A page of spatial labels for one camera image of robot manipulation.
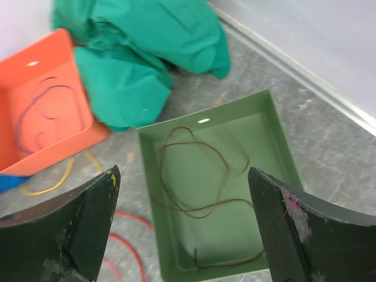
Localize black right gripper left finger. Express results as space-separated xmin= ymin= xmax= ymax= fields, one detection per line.
xmin=1 ymin=166 xmax=120 ymax=281

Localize yellow cable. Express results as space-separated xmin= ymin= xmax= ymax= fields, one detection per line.
xmin=18 ymin=148 xmax=104 ymax=196

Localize blue cloth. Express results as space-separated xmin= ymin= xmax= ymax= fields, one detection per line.
xmin=0 ymin=174 xmax=29 ymax=193

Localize brown cable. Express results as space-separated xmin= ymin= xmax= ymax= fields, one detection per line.
xmin=148 ymin=126 xmax=265 ymax=270

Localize blue cable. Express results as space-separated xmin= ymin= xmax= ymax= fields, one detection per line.
xmin=14 ymin=76 xmax=86 ymax=153

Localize orange plastic tray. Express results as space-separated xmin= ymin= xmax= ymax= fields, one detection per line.
xmin=1 ymin=29 xmax=109 ymax=176

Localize green plastic tray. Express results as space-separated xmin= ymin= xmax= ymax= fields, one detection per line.
xmin=137 ymin=90 xmax=302 ymax=281

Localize green cloth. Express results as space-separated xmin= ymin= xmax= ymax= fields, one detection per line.
xmin=52 ymin=1 xmax=230 ymax=132

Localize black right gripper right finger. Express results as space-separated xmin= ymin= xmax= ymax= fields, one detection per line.
xmin=248 ymin=167 xmax=375 ymax=281

